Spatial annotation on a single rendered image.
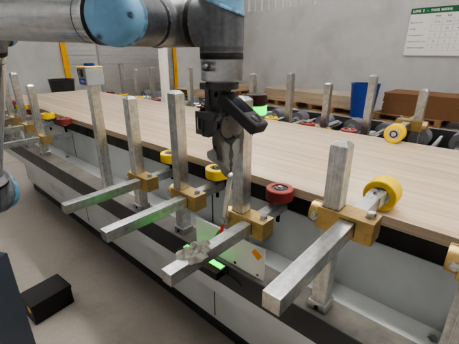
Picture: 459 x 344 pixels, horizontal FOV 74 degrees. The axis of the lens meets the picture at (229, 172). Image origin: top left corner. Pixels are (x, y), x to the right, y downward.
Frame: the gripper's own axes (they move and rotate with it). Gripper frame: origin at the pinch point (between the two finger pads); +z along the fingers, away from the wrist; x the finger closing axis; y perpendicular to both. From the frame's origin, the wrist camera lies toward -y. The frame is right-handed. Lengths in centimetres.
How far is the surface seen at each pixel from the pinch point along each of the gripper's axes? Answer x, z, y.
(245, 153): -6.9, -2.5, 0.8
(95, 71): -8, -19, 75
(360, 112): -566, 85, 160
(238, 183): -6.0, 5.6, 2.1
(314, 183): -30.7, 11.1, -7.1
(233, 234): 1.6, 15.1, -2.6
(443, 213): -35, 11, -39
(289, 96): -115, -1, 53
